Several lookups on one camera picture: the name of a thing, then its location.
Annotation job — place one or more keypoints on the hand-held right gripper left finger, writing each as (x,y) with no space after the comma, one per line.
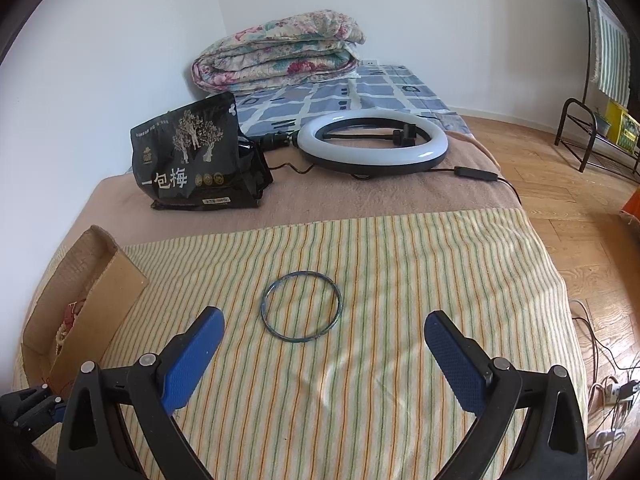
(192,360)

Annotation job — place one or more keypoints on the striped hanging towel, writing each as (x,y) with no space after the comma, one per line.
(610,55)

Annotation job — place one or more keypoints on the green bangle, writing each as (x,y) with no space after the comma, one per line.
(263,310)

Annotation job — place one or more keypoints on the small potted plant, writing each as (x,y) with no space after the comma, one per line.
(602,122)

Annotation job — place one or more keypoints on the orange cloth covered table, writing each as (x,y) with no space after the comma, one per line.
(631,210)

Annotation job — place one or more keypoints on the white power strip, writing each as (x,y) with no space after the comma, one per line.
(602,440)
(612,392)

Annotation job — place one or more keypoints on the brown blanket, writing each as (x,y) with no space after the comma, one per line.
(350,200)

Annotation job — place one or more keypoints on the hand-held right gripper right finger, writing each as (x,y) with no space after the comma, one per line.
(452,360)

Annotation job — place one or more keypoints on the yellow striped towel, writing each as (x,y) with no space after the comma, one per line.
(375,385)

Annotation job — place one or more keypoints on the black clothes rack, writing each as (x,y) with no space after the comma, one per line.
(584,160)

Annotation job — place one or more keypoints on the blue checkered bed sheet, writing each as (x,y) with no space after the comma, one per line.
(390,90)

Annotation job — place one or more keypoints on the yellow box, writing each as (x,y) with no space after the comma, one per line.
(625,127)

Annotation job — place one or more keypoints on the black snack bag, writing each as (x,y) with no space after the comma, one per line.
(195,160)

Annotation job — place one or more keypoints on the folded floral quilt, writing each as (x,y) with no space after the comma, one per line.
(275,55)

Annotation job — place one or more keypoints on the brown cardboard box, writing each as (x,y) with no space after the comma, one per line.
(105,300)

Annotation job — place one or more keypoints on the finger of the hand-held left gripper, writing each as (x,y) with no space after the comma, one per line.
(30,405)

